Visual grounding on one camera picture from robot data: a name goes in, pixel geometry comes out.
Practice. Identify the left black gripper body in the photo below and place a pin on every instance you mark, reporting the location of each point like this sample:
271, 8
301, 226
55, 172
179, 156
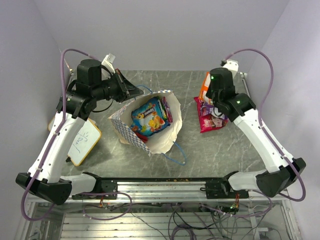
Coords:
115, 88

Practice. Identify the blue checkered paper bag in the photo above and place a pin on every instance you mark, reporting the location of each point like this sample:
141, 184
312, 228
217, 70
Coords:
162, 143

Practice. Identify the blue snack bag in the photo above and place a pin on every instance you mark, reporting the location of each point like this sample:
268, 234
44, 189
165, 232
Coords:
149, 118

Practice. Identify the orange snack packet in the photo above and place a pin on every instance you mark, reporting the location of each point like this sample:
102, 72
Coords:
204, 89

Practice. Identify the purple snack packet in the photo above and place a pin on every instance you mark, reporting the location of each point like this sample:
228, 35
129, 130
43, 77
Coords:
208, 109

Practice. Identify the red chips bag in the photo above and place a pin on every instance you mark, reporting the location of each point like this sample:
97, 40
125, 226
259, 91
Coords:
208, 123

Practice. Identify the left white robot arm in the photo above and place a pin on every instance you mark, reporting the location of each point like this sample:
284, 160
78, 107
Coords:
94, 82

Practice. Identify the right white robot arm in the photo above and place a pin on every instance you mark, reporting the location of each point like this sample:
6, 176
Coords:
281, 168

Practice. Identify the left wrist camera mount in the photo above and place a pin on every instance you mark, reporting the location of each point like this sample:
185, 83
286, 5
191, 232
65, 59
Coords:
107, 65

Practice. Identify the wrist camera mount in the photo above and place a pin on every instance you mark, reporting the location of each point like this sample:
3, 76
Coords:
231, 65
107, 65

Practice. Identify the small whiteboard yellow frame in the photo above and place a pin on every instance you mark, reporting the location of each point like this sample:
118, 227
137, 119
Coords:
84, 141

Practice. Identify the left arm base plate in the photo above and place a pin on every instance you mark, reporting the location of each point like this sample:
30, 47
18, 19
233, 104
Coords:
105, 186

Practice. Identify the aluminium frame rail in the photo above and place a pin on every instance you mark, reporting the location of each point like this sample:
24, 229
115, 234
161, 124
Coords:
167, 190

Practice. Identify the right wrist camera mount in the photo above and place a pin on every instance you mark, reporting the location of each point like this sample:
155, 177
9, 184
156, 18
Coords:
231, 65

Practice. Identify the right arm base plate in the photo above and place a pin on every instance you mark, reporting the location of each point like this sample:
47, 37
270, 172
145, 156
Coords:
219, 188

